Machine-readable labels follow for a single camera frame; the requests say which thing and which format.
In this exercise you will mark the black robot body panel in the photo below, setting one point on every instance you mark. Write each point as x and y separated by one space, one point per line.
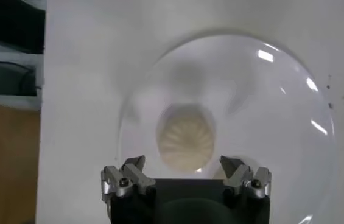
7 24

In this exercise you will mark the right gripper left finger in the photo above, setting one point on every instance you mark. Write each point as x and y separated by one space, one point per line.
120 182

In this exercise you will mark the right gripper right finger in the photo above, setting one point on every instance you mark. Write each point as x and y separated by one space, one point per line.
252 182

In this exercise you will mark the white steamed baozi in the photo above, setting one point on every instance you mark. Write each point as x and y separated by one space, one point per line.
186 140

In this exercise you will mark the white round plate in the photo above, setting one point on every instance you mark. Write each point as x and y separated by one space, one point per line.
266 121

